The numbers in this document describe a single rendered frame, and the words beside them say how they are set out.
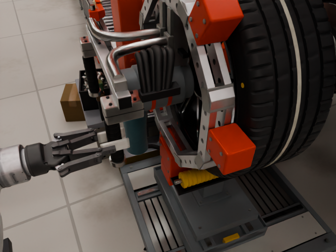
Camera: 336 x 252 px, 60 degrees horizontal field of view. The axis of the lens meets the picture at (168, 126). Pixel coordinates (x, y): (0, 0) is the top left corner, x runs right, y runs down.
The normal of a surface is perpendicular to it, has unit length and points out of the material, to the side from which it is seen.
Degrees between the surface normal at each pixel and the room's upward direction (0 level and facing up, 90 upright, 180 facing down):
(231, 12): 35
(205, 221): 0
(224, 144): 0
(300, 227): 0
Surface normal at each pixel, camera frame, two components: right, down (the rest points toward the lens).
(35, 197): 0.00, -0.75
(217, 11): 0.21, -0.26
